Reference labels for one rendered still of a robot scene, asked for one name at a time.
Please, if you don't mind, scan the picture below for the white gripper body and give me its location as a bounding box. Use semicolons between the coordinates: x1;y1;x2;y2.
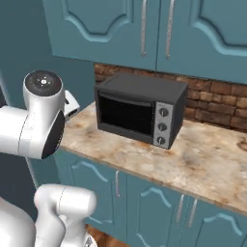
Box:
64;90;81;122

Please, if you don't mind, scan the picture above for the teal base cupboard door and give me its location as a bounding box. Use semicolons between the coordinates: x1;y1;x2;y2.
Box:
125;174;190;247
53;150;128;243
182;196;247;247

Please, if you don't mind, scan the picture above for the dark grey toaster oven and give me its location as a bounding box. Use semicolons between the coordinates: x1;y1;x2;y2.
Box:
94;71;189;151

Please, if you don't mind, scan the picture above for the teal wall cupboard door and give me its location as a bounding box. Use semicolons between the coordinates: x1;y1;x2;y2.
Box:
155;0;247;86
41;0;161;72

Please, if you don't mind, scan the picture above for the silver base cupboard handle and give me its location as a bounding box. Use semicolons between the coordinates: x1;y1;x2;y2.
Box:
114;170;122;198
187;198;198;229
175;193;185;225

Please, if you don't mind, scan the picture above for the silver wall cupboard handle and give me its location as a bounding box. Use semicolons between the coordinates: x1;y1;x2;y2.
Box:
165;0;177;61
140;0;149;58

